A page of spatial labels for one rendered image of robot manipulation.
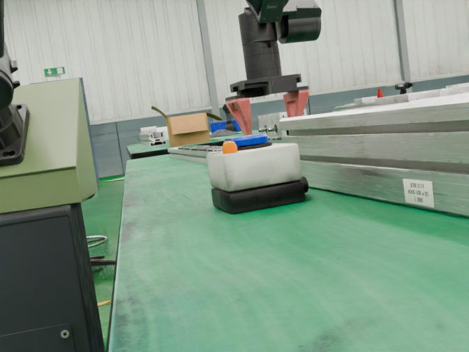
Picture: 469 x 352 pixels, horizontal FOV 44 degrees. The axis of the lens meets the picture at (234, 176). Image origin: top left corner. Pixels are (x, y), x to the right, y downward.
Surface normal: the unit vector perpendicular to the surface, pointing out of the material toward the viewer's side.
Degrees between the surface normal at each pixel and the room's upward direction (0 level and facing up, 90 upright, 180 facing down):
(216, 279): 0
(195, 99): 90
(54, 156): 45
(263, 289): 0
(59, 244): 90
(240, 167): 90
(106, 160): 90
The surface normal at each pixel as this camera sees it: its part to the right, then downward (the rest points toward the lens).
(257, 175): 0.27, 0.06
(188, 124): 0.08, -0.29
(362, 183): -0.95, 0.15
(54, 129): -0.05, -0.63
